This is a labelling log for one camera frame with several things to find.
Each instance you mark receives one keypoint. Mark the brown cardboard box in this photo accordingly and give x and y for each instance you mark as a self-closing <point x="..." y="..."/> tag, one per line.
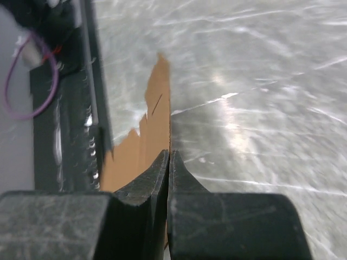
<point x="135" y="176"/>

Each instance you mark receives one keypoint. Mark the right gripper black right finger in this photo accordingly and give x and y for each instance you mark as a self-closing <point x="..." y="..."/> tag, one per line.
<point x="236" y="225"/>

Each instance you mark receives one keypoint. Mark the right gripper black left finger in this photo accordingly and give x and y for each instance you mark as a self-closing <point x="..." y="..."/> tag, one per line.
<point x="65" y="225"/>

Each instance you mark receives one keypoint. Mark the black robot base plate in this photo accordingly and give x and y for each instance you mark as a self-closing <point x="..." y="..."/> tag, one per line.
<point x="72" y="135"/>

